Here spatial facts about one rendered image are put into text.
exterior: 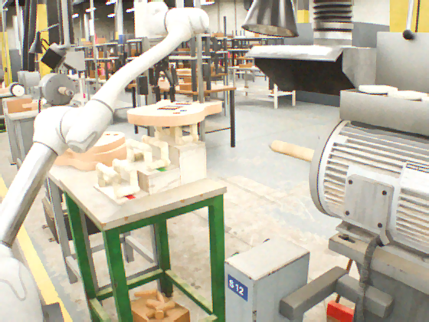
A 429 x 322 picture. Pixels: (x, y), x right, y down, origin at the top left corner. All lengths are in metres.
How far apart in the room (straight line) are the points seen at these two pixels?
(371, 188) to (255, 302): 0.31
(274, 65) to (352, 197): 0.52
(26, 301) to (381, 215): 0.96
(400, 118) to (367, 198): 0.17
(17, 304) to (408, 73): 1.18
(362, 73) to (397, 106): 0.23
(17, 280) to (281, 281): 0.74
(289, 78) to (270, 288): 0.67
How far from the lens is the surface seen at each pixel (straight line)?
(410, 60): 0.90
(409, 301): 0.85
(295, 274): 0.81
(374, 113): 0.78
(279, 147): 1.05
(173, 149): 1.67
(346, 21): 0.99
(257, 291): 0.74
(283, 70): 1.17
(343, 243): 0.86
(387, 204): 0.74
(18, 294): 1.18
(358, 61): 0.94
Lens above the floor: 1.54
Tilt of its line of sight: 18 degrees down
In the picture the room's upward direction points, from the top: 2 degrees counter-clockwise
